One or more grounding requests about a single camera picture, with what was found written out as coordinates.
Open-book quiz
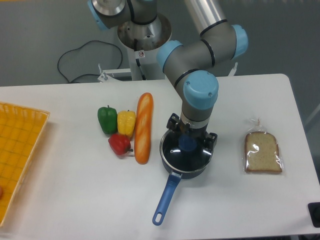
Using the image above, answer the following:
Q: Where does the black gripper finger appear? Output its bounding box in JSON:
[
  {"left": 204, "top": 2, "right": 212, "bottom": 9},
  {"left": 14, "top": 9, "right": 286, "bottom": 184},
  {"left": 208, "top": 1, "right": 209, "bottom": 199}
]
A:
[
  {"left": 166, "top": 113, "right": 181, "bottom": 133},
  {"left": 203, "top": 132, "right": 218, "bottom": 152}
]

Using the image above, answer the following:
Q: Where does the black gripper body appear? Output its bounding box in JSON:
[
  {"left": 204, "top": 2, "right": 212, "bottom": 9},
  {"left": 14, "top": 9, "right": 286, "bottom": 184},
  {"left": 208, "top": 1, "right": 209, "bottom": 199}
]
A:
[{"left": 179, "top": 119, "right": 209, "bottom": 139}]

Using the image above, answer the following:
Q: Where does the glass pot lid blue knob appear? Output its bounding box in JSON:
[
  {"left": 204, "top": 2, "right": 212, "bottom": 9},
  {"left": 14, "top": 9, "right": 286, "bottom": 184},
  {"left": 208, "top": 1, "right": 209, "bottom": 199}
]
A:
[{"left": 160, "top": 128, "right": 214, "bottom": 174}]

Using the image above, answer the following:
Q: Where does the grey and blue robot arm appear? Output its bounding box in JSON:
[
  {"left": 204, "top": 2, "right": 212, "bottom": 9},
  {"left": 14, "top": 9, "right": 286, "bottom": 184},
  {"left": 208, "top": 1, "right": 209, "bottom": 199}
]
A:
[{"left": 87, "top": 0, "right": 248, "bottom": 152}]

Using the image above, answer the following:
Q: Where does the baguette bread loaf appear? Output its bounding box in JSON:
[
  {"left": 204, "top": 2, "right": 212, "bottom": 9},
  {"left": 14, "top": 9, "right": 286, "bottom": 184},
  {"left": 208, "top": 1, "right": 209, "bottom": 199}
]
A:
[{"left": 134, "top": 92, "right": 154, "bottom": 165}]

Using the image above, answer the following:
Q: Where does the yellow bell pepper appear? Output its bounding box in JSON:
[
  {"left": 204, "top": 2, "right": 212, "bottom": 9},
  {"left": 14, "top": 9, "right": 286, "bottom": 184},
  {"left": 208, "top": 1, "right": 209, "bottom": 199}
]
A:
[{"left": 117, "top": 110, "right": 136, "bottom": 139}]

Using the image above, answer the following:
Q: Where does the bread slice in plastic bag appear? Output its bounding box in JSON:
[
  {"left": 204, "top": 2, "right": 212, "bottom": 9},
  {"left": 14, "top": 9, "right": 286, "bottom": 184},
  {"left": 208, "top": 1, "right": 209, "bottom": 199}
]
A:
[{"left": 242, "top": 118, "right": 284, "bottom": 175}]

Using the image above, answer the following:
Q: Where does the red bell pepper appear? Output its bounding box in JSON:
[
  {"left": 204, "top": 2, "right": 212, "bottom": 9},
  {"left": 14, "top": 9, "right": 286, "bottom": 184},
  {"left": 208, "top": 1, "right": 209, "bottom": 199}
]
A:
[{"left": 108, "top": 133, "right": 133, "bottom": 156}]

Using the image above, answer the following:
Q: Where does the green bell pepper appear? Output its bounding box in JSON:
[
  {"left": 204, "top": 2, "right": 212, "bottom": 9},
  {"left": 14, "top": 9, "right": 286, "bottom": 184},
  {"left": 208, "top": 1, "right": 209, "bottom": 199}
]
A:
[{"left": 97, "top": 105, "right": 118, "bottom": 135}]

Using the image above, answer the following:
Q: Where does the black device at table edge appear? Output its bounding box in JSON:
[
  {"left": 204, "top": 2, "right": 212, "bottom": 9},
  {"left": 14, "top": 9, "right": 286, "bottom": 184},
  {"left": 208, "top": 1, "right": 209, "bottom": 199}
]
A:
[{"left": 307, "top": 202, "right": 320, "bottom": 228}]

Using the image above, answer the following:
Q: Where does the yellow woven basket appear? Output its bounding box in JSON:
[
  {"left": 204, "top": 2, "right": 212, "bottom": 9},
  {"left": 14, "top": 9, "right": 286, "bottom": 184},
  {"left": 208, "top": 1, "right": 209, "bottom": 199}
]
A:
[{"left": 0, "top": 102, "right": 50, "bottom": 226}]

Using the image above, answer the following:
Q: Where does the blue saucepan with handle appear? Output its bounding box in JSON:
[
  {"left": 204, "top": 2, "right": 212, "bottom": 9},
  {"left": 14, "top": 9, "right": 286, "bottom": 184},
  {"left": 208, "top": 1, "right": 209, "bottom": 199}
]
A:
[{"left": 152, "top": 127, "right": 215, "bottom": 226}]

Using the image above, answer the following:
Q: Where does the black cable on floor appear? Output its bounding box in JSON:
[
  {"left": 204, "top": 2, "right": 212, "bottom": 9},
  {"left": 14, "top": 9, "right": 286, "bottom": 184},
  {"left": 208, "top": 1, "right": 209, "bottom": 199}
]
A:
[{"left": 57, "top": 40, "right": 124, "bottom": 84}]

